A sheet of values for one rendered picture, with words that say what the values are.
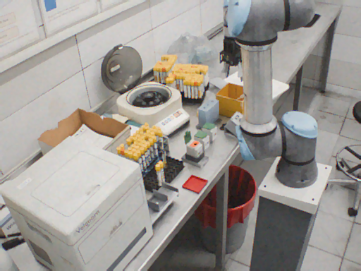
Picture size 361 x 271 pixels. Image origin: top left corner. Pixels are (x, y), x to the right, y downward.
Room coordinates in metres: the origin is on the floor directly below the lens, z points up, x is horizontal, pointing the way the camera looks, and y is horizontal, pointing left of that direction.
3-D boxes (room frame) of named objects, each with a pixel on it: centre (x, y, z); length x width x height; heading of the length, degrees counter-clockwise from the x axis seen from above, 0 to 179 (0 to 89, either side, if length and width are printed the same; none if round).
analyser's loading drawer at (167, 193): (0.80, 0.10, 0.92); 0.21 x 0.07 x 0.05; 145
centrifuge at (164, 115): (1.37, 0.09, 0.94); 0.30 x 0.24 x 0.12; 46
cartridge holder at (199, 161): (1.07, -0.06, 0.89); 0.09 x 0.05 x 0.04; 52
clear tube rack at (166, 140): (1.08, 0.13, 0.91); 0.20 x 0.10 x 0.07; 145
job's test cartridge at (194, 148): (1.07, -0.06, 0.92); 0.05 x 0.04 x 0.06; 52
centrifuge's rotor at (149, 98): (1.38, 0.11, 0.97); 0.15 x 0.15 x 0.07
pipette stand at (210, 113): (1.30, -0.14, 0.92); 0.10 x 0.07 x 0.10; 140
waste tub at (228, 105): (1.39, -0.27, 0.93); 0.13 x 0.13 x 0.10; 54
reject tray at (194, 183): (0.93, -0.05, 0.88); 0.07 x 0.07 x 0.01; 55
